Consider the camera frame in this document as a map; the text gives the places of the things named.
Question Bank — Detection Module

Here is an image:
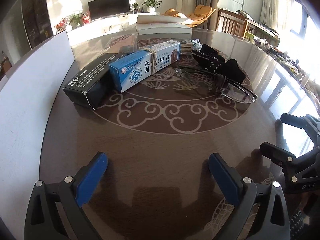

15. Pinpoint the bundle of wooden sticks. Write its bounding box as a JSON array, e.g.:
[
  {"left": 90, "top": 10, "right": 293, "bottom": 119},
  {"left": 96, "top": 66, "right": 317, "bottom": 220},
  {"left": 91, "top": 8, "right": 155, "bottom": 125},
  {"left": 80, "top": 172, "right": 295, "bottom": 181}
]
[{"left": 180, "top": 39, "right": 202, "bottom": 54}]

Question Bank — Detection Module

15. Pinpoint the black printed carton box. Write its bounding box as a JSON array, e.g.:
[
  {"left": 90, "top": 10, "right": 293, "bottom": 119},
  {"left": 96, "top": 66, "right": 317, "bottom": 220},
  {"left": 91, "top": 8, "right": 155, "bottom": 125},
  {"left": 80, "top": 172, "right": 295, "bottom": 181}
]
[{"left": 63, "top": 53, "right": 127, "bottom": 110}]

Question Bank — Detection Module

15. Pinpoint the red flower arrangement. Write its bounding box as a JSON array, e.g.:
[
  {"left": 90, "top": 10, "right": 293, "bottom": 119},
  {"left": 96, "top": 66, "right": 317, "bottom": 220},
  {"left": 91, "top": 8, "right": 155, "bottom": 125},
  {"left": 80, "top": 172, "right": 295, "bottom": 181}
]
[{"left": 54, "top": 18, "right": 69, "bottom": 34}]

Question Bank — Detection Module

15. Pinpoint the green potted plant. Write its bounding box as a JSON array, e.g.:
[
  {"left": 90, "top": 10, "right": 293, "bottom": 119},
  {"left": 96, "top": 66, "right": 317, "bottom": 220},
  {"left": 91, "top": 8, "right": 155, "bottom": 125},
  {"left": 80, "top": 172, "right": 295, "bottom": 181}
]
[{"left": 142, "top": 0, "right": 163, "bottom": 12}]

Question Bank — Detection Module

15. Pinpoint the wooden dining chair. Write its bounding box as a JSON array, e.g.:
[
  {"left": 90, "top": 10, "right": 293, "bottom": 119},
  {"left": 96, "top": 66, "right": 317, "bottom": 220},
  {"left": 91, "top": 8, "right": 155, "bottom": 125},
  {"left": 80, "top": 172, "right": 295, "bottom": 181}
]
[{"left": 216, "top": 9, "right": 248, "bottom": 38}]

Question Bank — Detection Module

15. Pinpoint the phone case in plastic bag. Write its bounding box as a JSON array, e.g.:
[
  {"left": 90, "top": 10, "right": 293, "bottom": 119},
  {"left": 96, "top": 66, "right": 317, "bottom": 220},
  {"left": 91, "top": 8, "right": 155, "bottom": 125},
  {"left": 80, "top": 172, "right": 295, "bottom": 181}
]
[{"left": 104, "top": 33, "right": 138, "bottom": 54}]

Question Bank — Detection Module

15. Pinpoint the dark glass display cabinet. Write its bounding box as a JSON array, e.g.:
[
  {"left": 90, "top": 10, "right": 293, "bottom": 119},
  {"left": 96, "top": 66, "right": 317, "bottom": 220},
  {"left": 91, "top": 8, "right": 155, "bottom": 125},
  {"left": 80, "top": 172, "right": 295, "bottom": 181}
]
[{"left": 21, "top": 0, "right": 54, "bottom": 49}]

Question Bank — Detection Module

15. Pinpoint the flat white gift box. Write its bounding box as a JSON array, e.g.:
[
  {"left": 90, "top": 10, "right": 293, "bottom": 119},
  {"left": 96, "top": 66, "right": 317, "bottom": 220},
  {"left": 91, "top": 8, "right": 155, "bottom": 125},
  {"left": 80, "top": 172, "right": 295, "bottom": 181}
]
[{"left": 136, "top": 15, "right": 192, "bottom": 35}]

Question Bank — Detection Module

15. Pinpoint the blue white medicine box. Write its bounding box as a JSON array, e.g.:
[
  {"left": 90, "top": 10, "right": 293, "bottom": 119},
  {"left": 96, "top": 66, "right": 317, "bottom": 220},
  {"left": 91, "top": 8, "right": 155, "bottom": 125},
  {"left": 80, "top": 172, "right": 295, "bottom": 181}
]
[{"left": 109, "top": 40, "right": 181, "bottom": 93}]

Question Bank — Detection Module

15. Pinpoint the white tv console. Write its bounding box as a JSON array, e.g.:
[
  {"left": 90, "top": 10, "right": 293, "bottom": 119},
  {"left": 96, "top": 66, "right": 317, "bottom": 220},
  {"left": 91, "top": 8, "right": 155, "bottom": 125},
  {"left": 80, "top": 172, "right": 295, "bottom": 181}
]
[{"left": 67, "top": 12, "right": 160, "bottom": 41}]

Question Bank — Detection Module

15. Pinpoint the black beaded hair accessory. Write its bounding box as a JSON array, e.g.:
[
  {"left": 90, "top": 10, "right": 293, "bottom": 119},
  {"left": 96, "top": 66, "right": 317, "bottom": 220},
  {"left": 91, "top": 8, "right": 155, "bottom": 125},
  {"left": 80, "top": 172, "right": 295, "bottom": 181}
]
[{"left": 191, "top": 44, "right": 246, "bottom": 83}]

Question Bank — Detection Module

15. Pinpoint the orange lounge chair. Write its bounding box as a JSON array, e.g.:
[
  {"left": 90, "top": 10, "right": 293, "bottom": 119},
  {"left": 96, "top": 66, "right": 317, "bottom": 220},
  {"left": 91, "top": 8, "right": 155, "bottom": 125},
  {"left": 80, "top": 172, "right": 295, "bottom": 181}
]
[{"left": 163, "top": 4, "right": 216, "bottom": 28}]

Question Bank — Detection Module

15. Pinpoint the black flat television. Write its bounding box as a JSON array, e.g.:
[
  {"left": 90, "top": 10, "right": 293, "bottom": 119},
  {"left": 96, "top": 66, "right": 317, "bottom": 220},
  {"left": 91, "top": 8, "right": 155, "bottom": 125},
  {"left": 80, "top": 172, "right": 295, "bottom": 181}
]
[{"left": 88, "top": 0, "right": 130, "bottom": 21}]

